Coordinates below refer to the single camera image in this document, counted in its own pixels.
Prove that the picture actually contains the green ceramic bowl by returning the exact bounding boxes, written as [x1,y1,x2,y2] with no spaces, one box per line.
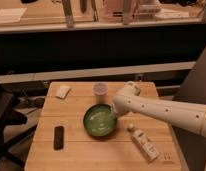
[83,104,118,137]

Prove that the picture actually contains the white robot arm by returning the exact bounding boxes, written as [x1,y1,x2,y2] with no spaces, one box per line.
[112,81,206,137]

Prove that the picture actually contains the clear plastic cup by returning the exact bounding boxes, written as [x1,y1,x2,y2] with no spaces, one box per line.
[93,82,108,104]

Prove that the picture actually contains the white folded napkin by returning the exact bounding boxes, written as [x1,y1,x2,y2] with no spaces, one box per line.
[55,85,71,99]

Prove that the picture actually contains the white lotion bottle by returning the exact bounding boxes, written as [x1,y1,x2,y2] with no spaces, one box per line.
[127,124,159,162]

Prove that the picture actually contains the black rectangular bar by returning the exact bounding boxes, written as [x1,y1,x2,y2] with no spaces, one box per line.
[53,126,64,150]

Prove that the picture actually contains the black chair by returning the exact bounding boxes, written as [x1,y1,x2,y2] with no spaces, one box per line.
[0,84,37,168]

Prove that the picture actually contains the white paper sheet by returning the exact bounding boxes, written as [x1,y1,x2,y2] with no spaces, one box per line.
[0,8,26,24]

